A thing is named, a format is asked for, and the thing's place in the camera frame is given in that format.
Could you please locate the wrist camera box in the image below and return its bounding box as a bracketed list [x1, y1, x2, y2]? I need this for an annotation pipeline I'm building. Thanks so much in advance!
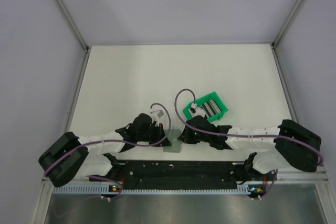
[151, 110, 164, 121]
[189, 105, 206, 118]

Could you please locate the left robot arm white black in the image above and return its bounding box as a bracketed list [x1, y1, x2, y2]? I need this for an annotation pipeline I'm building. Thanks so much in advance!
[38, 110, 172, 188]

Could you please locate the aluminium frame rail front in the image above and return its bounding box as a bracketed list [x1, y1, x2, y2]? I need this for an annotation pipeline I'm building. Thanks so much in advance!
[71, 168, 327, 183]

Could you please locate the aluminium frame post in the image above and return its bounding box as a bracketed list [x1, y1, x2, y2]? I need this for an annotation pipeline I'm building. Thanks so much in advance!
[271, 0, 307, 50]
[54, 0, 89, 52]

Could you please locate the white slotted cable duct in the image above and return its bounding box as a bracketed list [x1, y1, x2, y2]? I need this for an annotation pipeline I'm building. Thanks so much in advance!
[53, 184, 262, 195]

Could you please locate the metal sheet panel front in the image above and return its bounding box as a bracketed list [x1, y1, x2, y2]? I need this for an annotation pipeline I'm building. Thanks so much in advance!
[45, 184, 327, 223]

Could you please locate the aluminium frame post left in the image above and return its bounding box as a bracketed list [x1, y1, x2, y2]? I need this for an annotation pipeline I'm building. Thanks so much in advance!
[54, 0, 89, 52]

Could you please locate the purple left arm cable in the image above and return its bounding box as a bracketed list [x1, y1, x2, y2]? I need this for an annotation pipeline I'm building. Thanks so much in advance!
[44, 102, 173, 201]

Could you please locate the aluminium frame post right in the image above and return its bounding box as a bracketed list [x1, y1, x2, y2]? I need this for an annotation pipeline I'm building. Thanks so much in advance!
[271, 0, 307, 50]

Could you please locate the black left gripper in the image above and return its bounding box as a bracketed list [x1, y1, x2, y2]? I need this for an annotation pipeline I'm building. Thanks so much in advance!
[137, 123, 171, 147]

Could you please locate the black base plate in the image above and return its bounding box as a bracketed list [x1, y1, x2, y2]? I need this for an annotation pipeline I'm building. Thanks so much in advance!
[89, 158, 275, 190]

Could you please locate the stack of cards in bin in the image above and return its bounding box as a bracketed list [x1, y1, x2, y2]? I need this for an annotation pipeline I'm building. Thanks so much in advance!
[202, 100, 221, 117]

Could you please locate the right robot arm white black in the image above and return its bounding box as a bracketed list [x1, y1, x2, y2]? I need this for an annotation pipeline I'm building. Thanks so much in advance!
[178, 115, 323, 180]

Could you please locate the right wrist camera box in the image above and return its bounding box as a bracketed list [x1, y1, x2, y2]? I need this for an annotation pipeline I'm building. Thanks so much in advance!
[189, 105, 206, 118]

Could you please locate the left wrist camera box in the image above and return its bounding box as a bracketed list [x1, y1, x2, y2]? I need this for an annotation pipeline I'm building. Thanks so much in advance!
[151, 110, 164, 121]

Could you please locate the green plastic card bin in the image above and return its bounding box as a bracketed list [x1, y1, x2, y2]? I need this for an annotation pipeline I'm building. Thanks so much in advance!
[183, 91, 228, 122]

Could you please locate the sage green leather card holder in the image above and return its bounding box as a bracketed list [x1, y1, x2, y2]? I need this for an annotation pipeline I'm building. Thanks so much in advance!
[163, 129, 182, 153]

